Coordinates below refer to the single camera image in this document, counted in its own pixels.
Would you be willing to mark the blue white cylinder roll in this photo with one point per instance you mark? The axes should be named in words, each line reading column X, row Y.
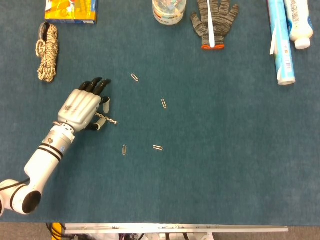
column 282, row 50

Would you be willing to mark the grey knit work glove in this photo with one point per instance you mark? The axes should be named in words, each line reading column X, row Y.
column 221, row 25

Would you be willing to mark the aluminium rail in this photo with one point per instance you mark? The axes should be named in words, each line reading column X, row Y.
column 175, row 228

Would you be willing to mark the white plastic bottle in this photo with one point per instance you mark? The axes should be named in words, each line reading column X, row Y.
column 298, row 25

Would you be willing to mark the white toothbrush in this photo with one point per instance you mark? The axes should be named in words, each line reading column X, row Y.
column 212, row 32

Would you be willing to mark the clear plastic clip jar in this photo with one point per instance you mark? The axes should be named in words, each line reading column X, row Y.
column 167, row 15

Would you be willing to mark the yellow frame bracket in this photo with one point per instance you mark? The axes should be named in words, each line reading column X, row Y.
column 57, row 228

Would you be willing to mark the blue felt mat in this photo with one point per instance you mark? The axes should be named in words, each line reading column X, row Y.
column 200, row 150

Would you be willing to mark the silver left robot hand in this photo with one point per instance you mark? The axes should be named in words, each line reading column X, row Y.
column 77, row 107

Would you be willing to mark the yellow blue cardboard box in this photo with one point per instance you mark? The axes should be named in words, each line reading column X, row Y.
column 70, row 12

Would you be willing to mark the silver paper clip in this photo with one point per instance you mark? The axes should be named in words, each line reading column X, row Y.
column 124, row 149
column 157, row 147
column 134, row 77
column 163, row 103

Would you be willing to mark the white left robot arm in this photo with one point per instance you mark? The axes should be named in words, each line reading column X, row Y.
column 42, row 160

